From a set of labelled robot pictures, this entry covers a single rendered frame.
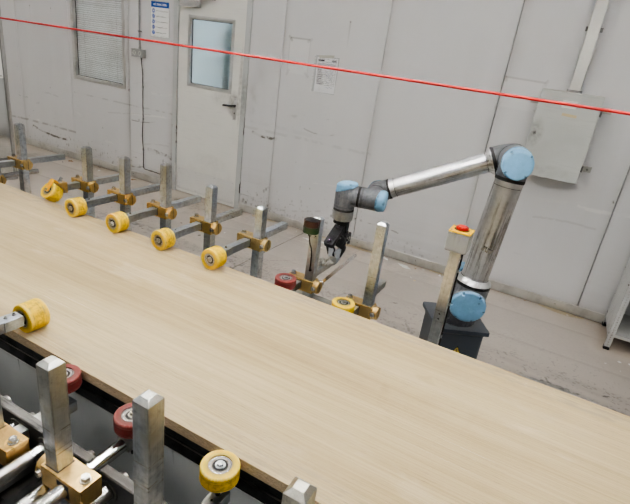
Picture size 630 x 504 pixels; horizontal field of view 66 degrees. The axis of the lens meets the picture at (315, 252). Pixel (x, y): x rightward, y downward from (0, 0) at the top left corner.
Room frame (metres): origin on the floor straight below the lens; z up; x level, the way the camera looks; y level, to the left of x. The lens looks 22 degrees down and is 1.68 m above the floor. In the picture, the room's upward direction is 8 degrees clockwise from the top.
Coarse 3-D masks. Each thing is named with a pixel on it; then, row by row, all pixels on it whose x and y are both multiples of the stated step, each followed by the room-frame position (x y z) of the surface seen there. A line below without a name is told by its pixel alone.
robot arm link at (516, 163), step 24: (504, 168) 1.84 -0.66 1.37; (528, 168) 1.83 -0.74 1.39; (504, 192) 1.85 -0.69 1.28; (504, 216) 1.85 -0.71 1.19; (480, 240) 1.87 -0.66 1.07; (480, 264) 1.85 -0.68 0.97; (456, 288) 1.88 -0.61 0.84; (480, 288) 1.83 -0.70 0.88; (456, 312) 1.83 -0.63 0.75; (480, 312) 1.81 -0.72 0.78
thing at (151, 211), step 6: (186, 198) 2.21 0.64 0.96; (192, 198) 2.23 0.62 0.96; (198, 198) 2.26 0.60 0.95; (174, 204) 2.11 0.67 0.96; (180, 204) 2.15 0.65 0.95; (186, 204) 2.19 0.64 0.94; (138, 210) 1.96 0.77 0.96; (144, 210) 1.97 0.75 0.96; (150, 210) 1.98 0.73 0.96; (156, 210) 2.01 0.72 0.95; (132, 216) 1.89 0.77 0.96; (138, 216) 1.92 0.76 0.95; (144, 216) 1.95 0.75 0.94; (150, 216) 1.98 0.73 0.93
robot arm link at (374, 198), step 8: (360, 192) 1.97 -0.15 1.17; (368, 192) 1.97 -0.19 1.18; (376, 192) 1.97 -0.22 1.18; (384, 192) 1.97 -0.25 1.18; (360, 200) 1.96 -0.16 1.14; (368, 200) 1.95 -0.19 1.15; (376, 200) 1.95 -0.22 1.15; (384, 200) 1.95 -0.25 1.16; (368, 208) 1.96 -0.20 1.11; (376, 208) 1.95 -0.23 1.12; (384, 208) 1.97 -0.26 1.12
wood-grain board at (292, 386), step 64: (0, 192) 2.10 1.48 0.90; (0, 256) 1.48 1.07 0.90; (64, 256) 1.55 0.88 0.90; (128, 256) 1.62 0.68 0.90; (192, 256) 1.70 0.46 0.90; (64, 320) 1.15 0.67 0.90; (128, 320) 1.20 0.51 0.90; (192, 320) 1.25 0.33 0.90; (256, 320) 1.30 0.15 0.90; (320, 320) 1.35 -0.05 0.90; (128, 384) 0.93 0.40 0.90; (192, 384) 0.96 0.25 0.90; (256, 384) 0.99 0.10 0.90; (320, 384) 1.03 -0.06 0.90; (384, 384) 1.07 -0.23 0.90; (448, 384) 1.10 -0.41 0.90; (512, 384) 1.15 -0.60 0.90; (256, 448) 0.79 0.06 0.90; (320, 448) 0.81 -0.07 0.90; (384, 448) 0.84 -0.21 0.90; (448, 448) 0.86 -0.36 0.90; (512, 448) 0.89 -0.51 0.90; (576, 448) 0.92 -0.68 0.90
